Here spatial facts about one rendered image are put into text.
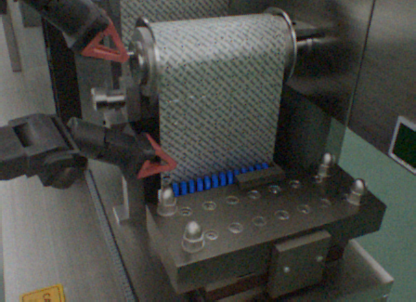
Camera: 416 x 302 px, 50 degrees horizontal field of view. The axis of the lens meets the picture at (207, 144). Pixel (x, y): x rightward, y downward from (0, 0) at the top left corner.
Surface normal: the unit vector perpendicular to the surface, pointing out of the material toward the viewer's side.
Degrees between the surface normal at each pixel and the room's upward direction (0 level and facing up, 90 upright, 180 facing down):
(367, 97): 90
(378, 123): 90
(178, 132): 90
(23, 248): 0
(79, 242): 0
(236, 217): 0
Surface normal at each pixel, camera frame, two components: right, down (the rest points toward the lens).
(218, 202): 0.03, -0.86
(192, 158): 0.39, 0.49
